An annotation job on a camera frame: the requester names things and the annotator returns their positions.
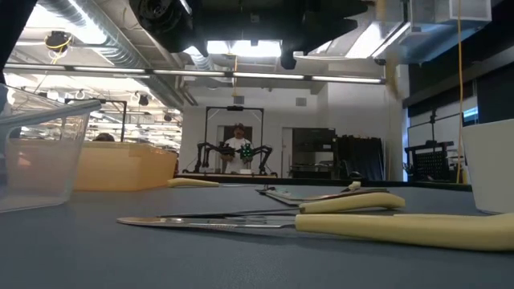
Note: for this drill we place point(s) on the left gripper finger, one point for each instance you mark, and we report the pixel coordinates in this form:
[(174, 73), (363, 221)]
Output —
[(329, 20)]

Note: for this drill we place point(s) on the gold fork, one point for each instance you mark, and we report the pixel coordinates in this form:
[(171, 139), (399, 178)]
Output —
[(329, 196)]

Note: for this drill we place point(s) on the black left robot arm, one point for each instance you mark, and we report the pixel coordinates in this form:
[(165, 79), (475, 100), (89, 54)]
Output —
[(14, 24)]

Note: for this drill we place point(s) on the background black robot arm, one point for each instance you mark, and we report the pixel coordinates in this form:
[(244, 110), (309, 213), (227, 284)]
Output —
[(197, 156), (245, 151)]

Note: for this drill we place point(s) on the person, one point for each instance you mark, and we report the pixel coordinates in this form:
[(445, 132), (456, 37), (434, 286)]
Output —
[(104, 137), (237, 146)]

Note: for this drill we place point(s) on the dark shelf unit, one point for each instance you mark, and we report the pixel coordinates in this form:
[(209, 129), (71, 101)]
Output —
[(313, 160)]

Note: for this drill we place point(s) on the black curtain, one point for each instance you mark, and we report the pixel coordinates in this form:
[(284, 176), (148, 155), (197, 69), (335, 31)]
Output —
[(361, 160)]

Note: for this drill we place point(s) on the white ceiling unit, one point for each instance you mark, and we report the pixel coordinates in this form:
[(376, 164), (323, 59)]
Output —
[(474, 10)]

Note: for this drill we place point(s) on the black pole stand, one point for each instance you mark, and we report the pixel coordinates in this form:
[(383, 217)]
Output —
[(433, 124)]

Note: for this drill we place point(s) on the long ceiling light strip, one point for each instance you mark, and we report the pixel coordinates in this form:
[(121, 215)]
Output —
[(108, 70)]

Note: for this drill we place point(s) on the blue lit screen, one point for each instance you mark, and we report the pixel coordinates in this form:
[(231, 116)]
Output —
[(470, 114)]

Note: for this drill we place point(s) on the black perforated rack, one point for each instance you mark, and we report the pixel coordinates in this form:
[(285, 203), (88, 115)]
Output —
[(429, 164)]

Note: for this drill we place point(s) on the orange plastic bin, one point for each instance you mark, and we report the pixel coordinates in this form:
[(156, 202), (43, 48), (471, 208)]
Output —
[(128, 168)]

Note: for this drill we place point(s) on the white plastic bin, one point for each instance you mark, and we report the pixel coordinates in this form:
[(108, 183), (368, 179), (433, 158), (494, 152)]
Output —
[(494, 168)]

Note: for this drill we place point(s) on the clear plastic bin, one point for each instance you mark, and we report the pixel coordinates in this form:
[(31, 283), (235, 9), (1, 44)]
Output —
[(40, 172)]

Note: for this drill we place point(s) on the blue-grey table mat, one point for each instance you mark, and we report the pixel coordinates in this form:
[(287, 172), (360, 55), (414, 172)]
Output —
[(120, 257)]

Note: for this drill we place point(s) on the grey wall box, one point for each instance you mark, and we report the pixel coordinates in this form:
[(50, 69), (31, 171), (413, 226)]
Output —
[(301, 101), (239, 100)]

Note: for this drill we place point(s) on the background black rig frame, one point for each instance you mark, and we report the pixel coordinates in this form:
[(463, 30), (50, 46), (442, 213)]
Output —
[(123, 120), (235, 108)]

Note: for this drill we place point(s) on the silver ceiling duct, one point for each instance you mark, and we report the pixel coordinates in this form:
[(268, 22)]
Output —
[(112, 48)]

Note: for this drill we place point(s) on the black table frame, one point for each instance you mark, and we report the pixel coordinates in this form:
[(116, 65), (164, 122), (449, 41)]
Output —
[(401, 183)]

